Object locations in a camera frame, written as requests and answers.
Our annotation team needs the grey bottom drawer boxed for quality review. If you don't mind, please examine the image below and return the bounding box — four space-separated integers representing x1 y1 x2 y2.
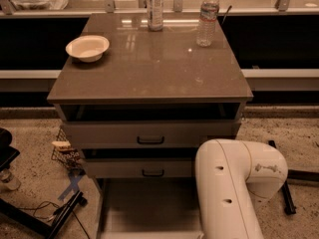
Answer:
97 178 201 239

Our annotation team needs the grey drawer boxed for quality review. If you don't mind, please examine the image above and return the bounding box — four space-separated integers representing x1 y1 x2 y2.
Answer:
97 178 201 239
82 158 194 178
62 119 241 149

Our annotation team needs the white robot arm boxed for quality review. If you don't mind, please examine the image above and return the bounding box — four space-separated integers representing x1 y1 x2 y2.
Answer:
195 139 288 239

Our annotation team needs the grey drawer cabinet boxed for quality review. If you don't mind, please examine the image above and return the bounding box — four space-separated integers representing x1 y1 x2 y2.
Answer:
46 12 254 184

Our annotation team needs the grey top drawer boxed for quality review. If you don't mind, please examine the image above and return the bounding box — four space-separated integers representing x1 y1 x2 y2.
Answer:
62 119 241 149

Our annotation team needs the grey middle drawer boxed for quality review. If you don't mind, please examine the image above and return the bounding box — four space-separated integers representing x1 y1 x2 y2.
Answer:
82 158 194 178

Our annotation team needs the clear water bottle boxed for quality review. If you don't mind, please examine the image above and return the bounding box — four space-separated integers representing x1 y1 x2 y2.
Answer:
196 0 219 47

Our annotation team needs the white paper bowl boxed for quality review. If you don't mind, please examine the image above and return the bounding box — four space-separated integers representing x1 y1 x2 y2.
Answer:
66 35 110 63

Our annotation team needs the blue tape cross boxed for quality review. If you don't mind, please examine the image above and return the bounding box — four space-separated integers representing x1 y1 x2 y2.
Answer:
58 170 85 201

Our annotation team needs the labelled drink bottle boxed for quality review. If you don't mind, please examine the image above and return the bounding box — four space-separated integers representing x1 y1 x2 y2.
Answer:
146 0 163 31

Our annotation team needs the black stand leg right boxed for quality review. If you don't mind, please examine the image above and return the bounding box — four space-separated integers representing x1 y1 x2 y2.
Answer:
267 139 319 216

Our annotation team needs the black stand leg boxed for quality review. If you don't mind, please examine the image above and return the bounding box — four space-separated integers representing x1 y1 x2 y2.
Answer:
0 191 87 239
267 139 319 216

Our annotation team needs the black stand leg left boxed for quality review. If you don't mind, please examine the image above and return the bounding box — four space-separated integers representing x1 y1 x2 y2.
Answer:
0 191 87 239

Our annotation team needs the plastic bottle on floor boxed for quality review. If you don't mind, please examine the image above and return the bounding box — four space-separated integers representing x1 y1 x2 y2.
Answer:
0 169 21 190

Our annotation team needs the wire basket with snacks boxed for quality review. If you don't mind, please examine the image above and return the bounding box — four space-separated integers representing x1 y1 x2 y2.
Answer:
51 128 82 170

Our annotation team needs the black floor cable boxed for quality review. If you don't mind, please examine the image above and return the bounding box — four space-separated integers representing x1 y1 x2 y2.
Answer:
17 200 91 239

